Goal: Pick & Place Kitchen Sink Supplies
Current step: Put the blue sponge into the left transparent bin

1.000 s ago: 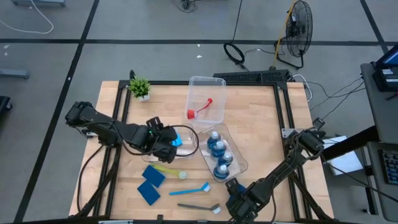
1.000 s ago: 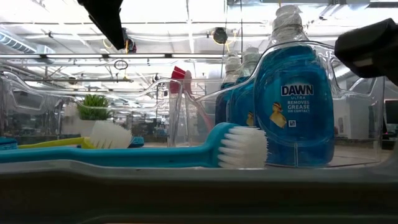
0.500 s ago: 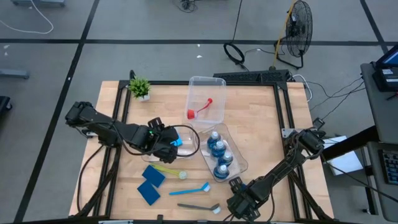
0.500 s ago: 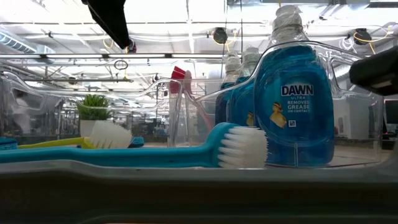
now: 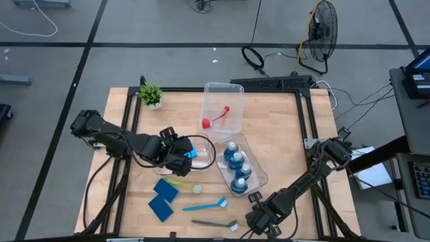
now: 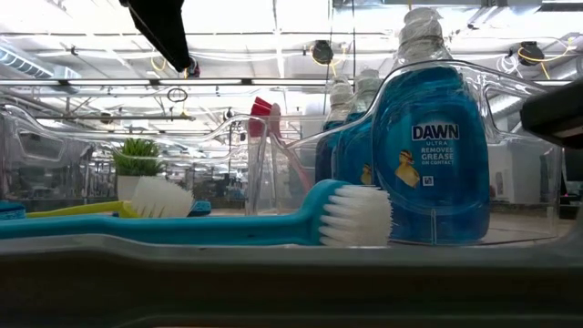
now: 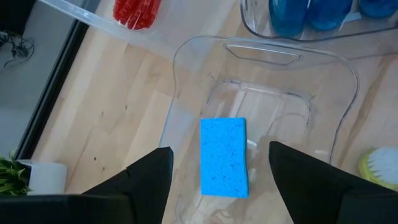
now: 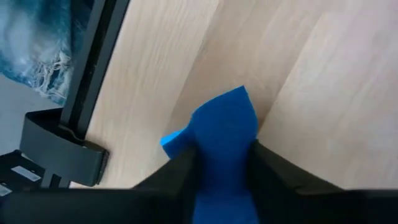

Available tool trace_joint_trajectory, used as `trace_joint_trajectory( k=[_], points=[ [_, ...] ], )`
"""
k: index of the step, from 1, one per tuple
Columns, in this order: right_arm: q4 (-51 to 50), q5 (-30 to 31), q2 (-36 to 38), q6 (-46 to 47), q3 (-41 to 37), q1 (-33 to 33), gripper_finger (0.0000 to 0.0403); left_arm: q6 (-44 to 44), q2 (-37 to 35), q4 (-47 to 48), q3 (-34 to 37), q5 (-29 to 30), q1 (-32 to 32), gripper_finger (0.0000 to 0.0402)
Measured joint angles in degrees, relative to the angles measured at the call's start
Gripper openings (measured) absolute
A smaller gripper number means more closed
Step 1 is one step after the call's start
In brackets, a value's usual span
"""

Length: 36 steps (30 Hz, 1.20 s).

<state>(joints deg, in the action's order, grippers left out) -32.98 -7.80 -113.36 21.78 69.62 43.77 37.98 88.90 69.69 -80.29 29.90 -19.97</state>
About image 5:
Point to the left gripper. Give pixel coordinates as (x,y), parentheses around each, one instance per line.
(171,154)

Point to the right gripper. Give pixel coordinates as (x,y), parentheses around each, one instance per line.
(270,216)

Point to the blue scrub sponge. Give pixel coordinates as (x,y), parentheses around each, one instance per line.
(166,190)
(192,154)
(160,208)

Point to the yellow dish brush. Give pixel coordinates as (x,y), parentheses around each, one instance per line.
(197,189)

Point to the red dish brush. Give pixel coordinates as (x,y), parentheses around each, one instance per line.
(206,123)

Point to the blue dish soap bottle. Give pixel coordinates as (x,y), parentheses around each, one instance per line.
(231,150)
(239,185)
(236,160)
(244,170)

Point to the blue dish brush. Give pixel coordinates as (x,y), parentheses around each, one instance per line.
(201,206)

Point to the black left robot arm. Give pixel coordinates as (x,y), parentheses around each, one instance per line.
(111,131)

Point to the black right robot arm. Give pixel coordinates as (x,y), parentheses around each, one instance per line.
(302,181)

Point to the clear rounded plastic tray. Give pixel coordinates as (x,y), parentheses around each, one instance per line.
(258,181)
(201,161)

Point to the grey dish brush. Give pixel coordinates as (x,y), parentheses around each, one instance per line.
(210,222)

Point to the small green potted plant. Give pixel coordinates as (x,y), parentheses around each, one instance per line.
(151,95)

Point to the clear rectangular plastic bin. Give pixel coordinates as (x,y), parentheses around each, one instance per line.
(231,94)

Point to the black perforated power box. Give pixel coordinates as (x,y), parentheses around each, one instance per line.
(268,82)

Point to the white paper sheet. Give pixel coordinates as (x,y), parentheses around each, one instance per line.
(369,174)

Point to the black diagonal beam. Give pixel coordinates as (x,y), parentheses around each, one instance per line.
(376,156)

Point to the black keyboard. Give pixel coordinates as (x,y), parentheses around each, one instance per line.
(420,179)

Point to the grey equipment cart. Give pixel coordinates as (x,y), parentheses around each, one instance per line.
(411,127)

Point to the black floor fan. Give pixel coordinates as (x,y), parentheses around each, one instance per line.
(322,33)

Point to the grey floor bar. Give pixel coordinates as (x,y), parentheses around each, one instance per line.
(15,80)

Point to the black object at floor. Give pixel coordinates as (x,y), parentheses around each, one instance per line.
(4,112)

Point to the open laptop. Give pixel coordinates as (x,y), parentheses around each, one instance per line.
(418,72)

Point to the black aluminium table frame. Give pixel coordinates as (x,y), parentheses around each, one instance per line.
(181,89)

